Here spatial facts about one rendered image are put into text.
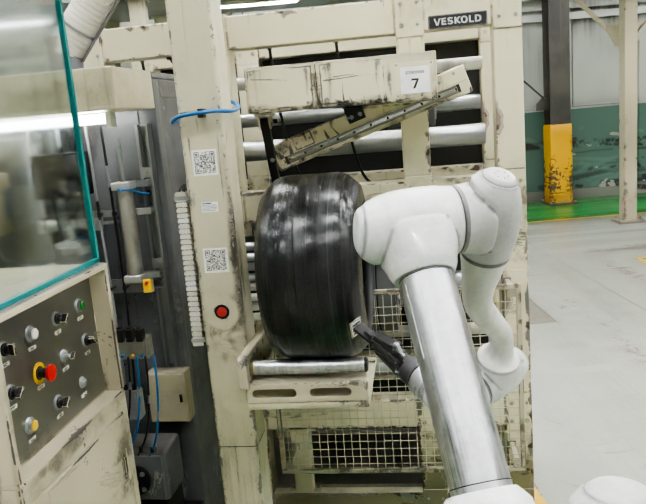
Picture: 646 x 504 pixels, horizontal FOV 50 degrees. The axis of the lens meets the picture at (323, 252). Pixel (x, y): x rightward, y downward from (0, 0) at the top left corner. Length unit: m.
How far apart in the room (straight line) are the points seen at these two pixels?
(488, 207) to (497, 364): 0.55
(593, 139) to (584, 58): 1.25
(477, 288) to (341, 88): 1.01
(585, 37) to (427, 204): 10.73
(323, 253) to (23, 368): 0.78
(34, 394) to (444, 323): 1.01
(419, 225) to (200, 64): 1.02
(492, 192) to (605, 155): 10.69
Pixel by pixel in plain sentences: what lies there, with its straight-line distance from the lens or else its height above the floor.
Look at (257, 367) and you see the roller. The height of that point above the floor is 0.91.
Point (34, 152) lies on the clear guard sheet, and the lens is 1.80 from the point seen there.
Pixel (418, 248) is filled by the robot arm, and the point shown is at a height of 1.37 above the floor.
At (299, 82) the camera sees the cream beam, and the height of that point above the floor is 1.72.
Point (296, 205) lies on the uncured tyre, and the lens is 1.92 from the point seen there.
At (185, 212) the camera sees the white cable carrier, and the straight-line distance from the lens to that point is 2.16.
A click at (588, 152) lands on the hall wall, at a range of 11.88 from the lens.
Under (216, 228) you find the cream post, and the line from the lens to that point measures 2.09.
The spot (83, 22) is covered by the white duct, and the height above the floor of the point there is 1.98.
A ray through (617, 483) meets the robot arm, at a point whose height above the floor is 1.02.
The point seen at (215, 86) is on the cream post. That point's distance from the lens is 2.06.
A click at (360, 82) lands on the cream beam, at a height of 1.71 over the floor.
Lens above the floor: 1.62
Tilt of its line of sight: 11 degrees down
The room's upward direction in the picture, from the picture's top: 5 degrees counter-clockwise
